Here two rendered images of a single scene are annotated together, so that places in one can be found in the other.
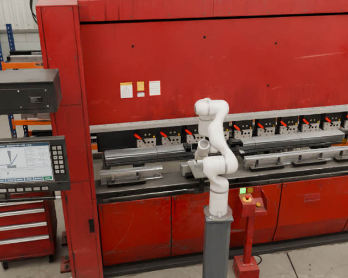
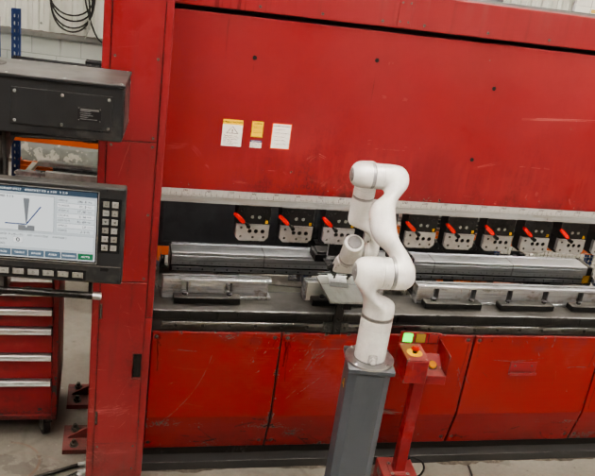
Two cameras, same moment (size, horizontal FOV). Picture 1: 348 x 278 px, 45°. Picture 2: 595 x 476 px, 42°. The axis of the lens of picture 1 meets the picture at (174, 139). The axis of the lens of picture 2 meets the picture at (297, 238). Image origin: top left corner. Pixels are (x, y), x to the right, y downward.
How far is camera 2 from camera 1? 0.37 m
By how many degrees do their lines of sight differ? 5
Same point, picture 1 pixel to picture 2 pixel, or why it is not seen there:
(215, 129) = (383, 212)
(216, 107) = (389, 175)
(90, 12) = not seen: outside the picture
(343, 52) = not seen: outside the picture
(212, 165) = (372, 271)
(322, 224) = (534, 419)
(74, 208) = (112, 330)
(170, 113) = (301, 184)
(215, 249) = (356, 424)
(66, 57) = (144, 57)
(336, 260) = not seen: outside the picture
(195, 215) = (318, 374)
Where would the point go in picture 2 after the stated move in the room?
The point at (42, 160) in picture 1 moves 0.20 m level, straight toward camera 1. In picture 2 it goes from (82, 224) to (88, 247)
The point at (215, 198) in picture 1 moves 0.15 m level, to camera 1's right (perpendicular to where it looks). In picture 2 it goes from (369, 331) to (409, 336)
